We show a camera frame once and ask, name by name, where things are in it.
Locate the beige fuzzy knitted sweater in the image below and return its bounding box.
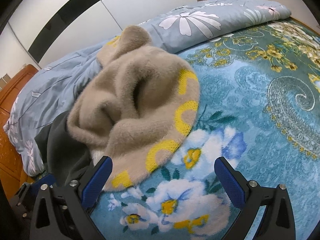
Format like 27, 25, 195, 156
67, 25, 200, 191

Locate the dark grey garment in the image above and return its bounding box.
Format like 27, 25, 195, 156
35, 111, 93, 186

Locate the grey-blue floral duvet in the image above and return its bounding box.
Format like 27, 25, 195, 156
3, 0, 292, 177

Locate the teal floral bed blanket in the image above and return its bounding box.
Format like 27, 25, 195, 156
91, 20, 319, 239

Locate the white wardrobe with black stripe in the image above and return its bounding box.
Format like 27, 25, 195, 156
1, 0, 197, 77

